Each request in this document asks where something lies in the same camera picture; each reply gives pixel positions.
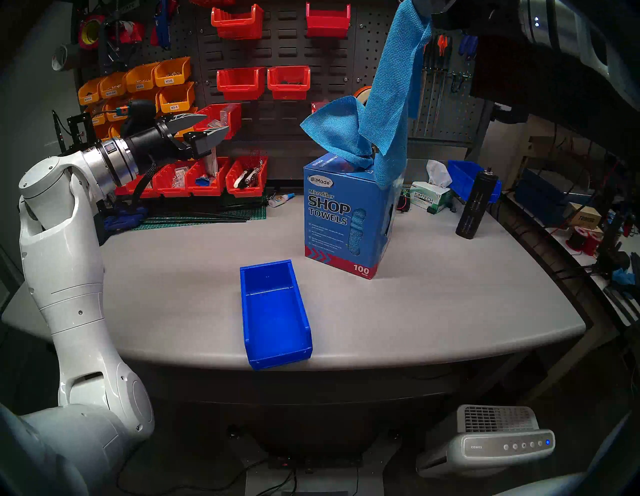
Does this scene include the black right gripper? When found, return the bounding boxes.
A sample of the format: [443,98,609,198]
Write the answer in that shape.
[413,0,521,37]

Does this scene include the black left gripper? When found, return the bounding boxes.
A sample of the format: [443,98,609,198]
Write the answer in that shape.
[125,113,231,168]

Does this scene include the blue microfiber shop towel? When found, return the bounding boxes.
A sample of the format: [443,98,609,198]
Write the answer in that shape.
[357,0,433,190]
[300,96,377,171]

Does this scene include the blue shop towel box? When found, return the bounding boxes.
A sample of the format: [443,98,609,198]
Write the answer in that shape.
[303,152,407,280]

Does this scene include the blue plastic storage bin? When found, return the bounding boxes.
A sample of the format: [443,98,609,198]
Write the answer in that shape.
[240,259,314,371]
[446,160,502,204]

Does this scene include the blue towel stack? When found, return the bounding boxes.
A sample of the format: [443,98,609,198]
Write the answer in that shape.
[348,209,367,251]

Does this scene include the clear plastic parts bag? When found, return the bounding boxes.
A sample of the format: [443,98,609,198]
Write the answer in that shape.
[207,105,238,128]

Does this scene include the black perforated pegboard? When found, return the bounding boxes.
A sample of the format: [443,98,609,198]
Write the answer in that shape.
[75,0,201,166]
[352,0,493,146]

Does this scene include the green cutting mat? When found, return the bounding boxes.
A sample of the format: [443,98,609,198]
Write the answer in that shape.
[131,202,267,232]

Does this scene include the blue bar clamp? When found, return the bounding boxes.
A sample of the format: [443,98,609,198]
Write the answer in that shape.
[103,205,151,232]

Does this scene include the black bar clamp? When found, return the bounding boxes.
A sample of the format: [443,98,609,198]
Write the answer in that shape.
[97,0,132,76]

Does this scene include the red white hand tool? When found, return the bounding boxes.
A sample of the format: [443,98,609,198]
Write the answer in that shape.
[117,21,147,45]

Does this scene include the black metal stand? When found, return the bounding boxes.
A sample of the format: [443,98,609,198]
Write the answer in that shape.
[52,110,101,157]

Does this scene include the black computer monitor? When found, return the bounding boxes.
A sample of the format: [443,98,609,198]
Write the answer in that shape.
[470,30,640,161]

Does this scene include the red yellow tape roll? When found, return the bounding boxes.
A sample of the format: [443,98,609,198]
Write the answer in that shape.
[77,15,106,51]

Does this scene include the white tissue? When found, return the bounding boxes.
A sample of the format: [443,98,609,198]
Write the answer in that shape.
[425,159,454,188]

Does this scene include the beige wooden shelf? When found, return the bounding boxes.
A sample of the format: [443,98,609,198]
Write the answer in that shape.
[505,122,568,188]

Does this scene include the green white Kimtech wipes box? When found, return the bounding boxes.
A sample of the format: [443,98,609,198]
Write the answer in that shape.
[409,181,455,215]

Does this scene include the black ribbed cylinder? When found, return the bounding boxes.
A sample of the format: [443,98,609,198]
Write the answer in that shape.
[455,167,500,240]

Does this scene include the dark blue storage crate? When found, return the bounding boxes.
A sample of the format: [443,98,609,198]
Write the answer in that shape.
[514,167,593,227]

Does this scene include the small cardboard box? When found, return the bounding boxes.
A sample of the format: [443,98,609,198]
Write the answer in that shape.
[562,202,603,231]

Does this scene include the black power strip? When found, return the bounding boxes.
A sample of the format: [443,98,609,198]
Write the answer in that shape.
[267,455,363,473]

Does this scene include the white air purifier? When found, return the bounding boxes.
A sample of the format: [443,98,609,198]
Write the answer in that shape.
[416,404,557,479]

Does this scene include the orange handled screwdrivers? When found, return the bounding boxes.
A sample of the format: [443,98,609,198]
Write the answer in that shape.
[430,34,451,137]
[419,40,432,138]

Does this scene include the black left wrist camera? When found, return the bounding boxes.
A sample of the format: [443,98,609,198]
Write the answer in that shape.
[116,99,158,138]

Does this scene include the blue handled pliers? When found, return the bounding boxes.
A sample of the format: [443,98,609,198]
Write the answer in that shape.
[457,34,480,62]

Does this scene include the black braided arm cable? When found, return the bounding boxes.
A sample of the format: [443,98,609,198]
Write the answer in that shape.
[131,160,157,211]

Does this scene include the blue handled hand tool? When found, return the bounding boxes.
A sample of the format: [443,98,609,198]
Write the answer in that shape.
[150,0,179,51]

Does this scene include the black louvered wall panel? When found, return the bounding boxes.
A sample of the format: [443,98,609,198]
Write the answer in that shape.
[192,0,358,146]

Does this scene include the grey duct tape roll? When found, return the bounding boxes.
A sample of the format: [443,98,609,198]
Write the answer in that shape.
[51,44,81,72]

